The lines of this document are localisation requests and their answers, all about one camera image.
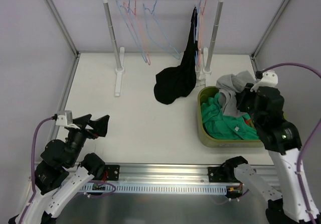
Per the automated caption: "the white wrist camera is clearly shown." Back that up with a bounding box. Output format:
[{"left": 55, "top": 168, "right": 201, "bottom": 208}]
[
  {"left": 250, "top": 70, "right": 278, "bottom": 92},
  {"left": 54, "top": 110, "right": 80, "bottom": 129}
]

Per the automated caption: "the green tank top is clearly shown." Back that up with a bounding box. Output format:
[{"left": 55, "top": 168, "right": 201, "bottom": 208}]
[{"left": 201, "top": 93, "right": 259, "bottom": 141}]

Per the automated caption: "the olive green plastic basin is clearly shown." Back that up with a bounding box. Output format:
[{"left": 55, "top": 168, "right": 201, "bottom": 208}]
[{"left": 197, "top": 86, "right": 288, "bottom": 149}]

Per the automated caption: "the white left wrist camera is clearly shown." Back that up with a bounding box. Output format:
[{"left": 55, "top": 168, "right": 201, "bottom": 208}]
[{"left": 54, "top": 110, "right": 80, "bottom": 129}]

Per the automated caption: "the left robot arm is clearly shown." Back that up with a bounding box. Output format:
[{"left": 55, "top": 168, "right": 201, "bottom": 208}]
[{"left": 8, "top": 110, "right": 110, "bottom": 223}]

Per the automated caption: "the aluminium mounting rail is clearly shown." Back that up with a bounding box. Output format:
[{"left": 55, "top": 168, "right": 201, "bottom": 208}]
[{"left": 30, "top": 161, "right": 279, "bottom": 184}]

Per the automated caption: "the pink hanger far right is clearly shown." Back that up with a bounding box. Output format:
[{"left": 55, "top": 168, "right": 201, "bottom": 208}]
[{"left": 197, "top": 0, "right": 207, "bottom": 67}]

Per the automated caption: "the pink wire hanger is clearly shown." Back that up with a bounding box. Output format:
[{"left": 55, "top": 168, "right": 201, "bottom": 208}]
[{"left": 122, "top": 0, "right": 151, "bottom": 66}]

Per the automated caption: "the grey tank top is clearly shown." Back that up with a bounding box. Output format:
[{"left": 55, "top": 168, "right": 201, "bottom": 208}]
[{"left": 216, "top": 71, "right": 255, "bottom": 118}]

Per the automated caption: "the black tank top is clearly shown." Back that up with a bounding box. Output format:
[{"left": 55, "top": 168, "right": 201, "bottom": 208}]
[{"left": 153, "top": 9, "right": 198, "bottom": 105}]

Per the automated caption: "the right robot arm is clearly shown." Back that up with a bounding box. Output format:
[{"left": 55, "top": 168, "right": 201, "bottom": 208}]
[{"left": 223, "top": 83, "right": 320, "bottom": 223}]

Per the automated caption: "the red tank top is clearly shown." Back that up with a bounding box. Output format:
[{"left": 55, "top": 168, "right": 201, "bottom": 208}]
[{"left": 244, "top": 119, "right": 254, "bottom": 128}]

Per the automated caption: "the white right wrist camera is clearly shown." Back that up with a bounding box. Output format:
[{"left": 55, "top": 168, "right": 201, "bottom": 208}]
[{"left": 250, "top": 70, "right": 278, "bottom": 92}]

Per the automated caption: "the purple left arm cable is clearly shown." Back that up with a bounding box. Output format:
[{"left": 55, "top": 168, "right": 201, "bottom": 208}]
[{"left": 17, "top": 116, "right": 117, "bottom": 224}]

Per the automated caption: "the white slotted cable duct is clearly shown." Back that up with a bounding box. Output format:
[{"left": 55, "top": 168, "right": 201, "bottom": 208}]
[{"left": 79, "top": 183, "right": 227, "bottom": 195}]

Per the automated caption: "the white clothes rack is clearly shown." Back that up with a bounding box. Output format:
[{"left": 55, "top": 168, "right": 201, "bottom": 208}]
[{"left": 102, "top": 0, "right": 224, "bottom": 97}]

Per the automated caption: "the light blue wire hanger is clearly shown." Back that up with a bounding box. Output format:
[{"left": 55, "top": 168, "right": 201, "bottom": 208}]
[{"left": 116, "top": 0, "right": 151, "bottom": 65}]

